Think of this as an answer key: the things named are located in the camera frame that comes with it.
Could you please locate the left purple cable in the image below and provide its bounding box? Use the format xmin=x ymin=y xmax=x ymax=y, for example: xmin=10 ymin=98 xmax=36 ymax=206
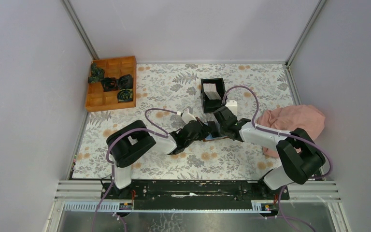
xmin=91 ymin=108 xmax=181 ymax=232

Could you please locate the floral patterned table mat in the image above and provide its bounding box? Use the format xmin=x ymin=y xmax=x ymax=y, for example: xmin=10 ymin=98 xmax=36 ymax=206
xmin=71 ymin=64 xmax=294 ymax=180

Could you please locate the brown leather card holder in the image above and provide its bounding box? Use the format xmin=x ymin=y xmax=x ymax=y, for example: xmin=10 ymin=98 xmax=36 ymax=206
xmin=197 ymin=117 xmax=228 ymax=142

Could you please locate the stack of credit cards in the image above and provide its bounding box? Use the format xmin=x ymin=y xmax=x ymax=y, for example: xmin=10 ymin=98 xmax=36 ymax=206
xmin=202 ymin=83 xmax=222 ymax=100

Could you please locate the orange wooden compartment tray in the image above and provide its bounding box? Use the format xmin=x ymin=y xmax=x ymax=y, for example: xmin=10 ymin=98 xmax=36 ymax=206
xmin=85 ymin=56 xmax=137 ymax=112

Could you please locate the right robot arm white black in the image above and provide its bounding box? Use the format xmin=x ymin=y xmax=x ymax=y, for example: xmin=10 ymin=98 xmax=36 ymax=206
xmin=214 ymin=106 xmax=326 ymax=199

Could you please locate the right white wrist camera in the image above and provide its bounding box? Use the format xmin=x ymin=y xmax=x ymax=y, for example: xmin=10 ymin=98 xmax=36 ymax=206
xmin=225 ymin=100 xmax=238 ymax=116

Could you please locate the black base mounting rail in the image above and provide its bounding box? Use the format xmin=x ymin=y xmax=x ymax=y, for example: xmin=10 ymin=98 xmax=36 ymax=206
xmin=100 ymin=180 xmax=290 ymax=210

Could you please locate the black card box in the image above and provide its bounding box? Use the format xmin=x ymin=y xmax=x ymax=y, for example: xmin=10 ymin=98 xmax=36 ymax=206
xmin=200 ymin=78 xmax=226 ymax=113

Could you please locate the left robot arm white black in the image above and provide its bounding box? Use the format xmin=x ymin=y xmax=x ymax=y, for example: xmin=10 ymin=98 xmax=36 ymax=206
xmin=106 ymin=119 xmax=212 ymax=199

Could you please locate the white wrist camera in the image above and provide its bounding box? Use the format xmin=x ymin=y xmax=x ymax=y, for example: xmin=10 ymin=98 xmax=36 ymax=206
xmin=181 ymin=107 xmax=197 ymax=124
xmin=225 ymin=100 xmax=238 ymax=116

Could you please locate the pink crumpled cloth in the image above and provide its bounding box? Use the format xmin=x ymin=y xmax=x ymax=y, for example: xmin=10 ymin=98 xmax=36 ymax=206
xmin=256 ymin=105 xmax=326 ymax=140

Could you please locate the green black rolled sock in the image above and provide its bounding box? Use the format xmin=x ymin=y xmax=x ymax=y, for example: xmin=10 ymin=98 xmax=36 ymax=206
xmin=116 ymin=88 xmax=133 ymax=103

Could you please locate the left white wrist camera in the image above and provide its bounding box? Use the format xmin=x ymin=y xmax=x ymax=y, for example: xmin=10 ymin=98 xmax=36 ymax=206
xmin=181 ymin=107 xmax=197 ymax=124

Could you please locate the black rolled sock right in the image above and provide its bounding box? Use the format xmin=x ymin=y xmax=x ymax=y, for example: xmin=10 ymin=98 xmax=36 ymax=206
xmin=117 ymin=74 xmax=133 ymax=90

